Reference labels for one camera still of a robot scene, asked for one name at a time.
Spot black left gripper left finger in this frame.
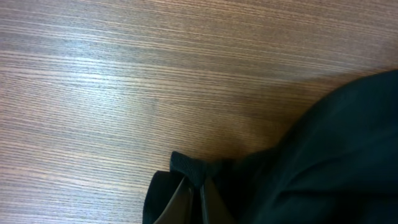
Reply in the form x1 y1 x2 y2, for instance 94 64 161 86
154 177 193 224

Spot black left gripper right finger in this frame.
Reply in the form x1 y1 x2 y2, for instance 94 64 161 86
200 178 236 224

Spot black shorts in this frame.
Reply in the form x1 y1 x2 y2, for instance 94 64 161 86
142 70 397 223

